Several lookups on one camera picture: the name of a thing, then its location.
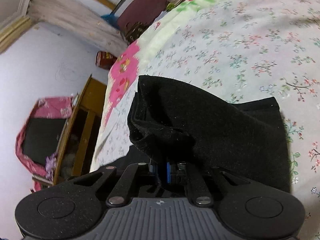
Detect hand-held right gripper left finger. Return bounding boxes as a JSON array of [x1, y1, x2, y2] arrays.
[[65, 162, 162, 207]]

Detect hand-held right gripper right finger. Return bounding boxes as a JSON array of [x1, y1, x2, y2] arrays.
[[165, 161, 250, 207]]

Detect black pants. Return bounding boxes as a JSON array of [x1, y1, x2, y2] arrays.
[[117, 75, 292, 194]]

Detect wooden side cabinet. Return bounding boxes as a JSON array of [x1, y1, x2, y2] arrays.
[[32, 74, 108, 192]]

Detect black screen television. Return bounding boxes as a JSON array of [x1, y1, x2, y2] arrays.
[[21, 117, 67, 164]]

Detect pink cartoon printed quilt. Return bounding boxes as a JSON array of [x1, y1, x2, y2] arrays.
[[101, 0, 240, 130]]

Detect red gift bag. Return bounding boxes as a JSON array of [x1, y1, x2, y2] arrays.
[[94, 51, 118, 69]]

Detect brown handbag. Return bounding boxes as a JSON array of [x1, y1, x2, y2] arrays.
[[124, 21, 150, 44]]

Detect blue plastic bag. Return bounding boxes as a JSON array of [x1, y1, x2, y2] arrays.
[[101, 12, 119, 27]]

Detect beige dotted curtain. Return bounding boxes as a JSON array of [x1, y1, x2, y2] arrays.
[[26, 0, 129, 53]]

